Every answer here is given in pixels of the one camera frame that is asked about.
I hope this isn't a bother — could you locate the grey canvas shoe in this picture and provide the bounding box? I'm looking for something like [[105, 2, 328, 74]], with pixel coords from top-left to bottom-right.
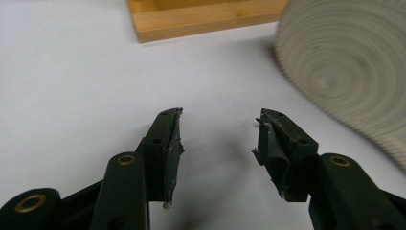
[[273, 0, 406, 175]]

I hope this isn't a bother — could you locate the wooden shoe rack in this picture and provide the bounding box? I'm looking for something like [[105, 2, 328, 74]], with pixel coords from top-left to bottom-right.
[[125, 0, 290, 44]]

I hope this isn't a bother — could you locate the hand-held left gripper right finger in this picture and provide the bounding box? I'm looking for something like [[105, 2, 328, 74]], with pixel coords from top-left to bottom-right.
[[252, 107, 320, 203]]

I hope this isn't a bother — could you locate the white table sheet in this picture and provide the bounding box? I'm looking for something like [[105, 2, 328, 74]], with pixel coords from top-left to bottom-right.
[[0, 0, 406, 230]]

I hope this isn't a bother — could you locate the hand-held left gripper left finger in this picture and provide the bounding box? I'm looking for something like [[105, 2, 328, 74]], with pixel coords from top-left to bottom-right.
[[135, 107, 186, 210]]

